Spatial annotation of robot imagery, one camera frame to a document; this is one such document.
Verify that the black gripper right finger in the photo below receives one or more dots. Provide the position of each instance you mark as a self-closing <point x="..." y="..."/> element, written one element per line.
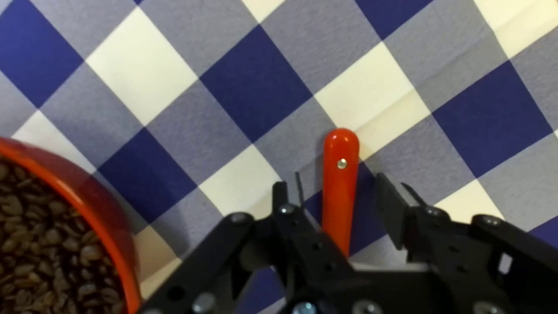
<point x="486" y="265"/>

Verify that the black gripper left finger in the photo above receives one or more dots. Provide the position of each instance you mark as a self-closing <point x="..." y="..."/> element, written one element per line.
<point x="214" y="277"/>

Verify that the red handled spoon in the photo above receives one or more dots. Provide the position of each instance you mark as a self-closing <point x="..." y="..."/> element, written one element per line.
<point x="340" y="164"/>

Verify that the red bowl with coffee beans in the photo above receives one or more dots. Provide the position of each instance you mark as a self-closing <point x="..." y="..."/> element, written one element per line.
<point x="64" y="243"/>

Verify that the blue white checkered tablecloth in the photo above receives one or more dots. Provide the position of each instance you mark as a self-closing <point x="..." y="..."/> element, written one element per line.
<point x="188" y="110"/>

